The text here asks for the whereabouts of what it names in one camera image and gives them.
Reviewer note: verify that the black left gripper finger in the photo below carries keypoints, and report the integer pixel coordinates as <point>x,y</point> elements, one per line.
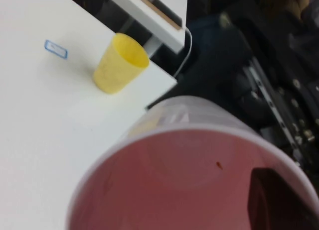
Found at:
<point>279,205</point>

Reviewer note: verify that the pink plastic cup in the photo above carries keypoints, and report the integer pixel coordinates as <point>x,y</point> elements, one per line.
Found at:
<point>174,177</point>

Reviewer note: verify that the yellow plastic cup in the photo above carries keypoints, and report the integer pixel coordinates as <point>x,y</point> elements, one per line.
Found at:
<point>114,68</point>

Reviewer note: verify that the dark equipment base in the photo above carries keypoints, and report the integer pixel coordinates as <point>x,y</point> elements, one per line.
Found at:
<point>224,65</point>

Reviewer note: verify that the white side table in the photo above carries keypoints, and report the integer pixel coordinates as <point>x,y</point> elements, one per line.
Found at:
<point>162,23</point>

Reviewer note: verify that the blue bordered label sticker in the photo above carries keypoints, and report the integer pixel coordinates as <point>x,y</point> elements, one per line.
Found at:
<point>56,49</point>

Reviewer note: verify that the silver slotted rail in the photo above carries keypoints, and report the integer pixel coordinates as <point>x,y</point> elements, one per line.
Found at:
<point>274,103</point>

